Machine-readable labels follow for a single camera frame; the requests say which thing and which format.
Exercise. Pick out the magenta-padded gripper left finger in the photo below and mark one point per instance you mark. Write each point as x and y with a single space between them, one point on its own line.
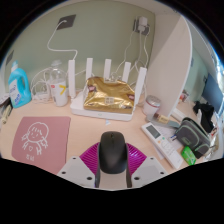
75 168

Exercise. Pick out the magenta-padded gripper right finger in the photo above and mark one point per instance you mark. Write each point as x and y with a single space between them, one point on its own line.
150 168

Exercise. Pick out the black computer mouse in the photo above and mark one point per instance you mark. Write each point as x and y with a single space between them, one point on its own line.
112 153

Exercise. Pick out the pink mouse pad with drawing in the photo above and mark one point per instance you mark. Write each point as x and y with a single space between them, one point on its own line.
40 140

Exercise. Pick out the white remote control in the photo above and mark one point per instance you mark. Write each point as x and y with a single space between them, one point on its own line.
163 145

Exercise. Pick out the green small packet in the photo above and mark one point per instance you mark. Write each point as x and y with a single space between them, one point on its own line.
188 155

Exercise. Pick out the small tan box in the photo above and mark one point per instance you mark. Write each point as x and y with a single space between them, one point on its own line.
163 118

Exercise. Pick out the grey pouch green trim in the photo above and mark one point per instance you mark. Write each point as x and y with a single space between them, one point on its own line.
193 136

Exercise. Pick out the white router with antennas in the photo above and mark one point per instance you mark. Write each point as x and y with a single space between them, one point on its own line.
100 115

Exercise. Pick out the white round jar pink band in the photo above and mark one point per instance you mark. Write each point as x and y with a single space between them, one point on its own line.
152 105

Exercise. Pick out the black cloth bag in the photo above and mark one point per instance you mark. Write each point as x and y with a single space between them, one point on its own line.
205 115

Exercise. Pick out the clear plastic bottle white label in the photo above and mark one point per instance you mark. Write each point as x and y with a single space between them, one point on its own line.
60 90

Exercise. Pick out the white power strip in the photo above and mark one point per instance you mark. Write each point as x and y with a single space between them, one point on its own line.
40 96

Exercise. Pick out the gold foil bag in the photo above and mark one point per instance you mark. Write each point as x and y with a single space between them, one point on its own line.
108 95

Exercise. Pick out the black monitor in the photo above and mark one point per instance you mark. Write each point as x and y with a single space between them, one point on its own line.
211 93

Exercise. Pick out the blue detergent bottle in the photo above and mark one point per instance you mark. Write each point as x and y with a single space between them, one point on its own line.
19 88

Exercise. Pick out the white shelf unit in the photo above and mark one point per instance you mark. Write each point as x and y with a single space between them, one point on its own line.
170 66

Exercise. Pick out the grey blank wall plate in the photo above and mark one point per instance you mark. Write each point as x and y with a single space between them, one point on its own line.
9 57

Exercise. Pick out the white wall charger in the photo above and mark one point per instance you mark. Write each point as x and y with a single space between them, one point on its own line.
142 24

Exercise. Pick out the grey wall socket plate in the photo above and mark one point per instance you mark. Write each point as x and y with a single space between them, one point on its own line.
66 21

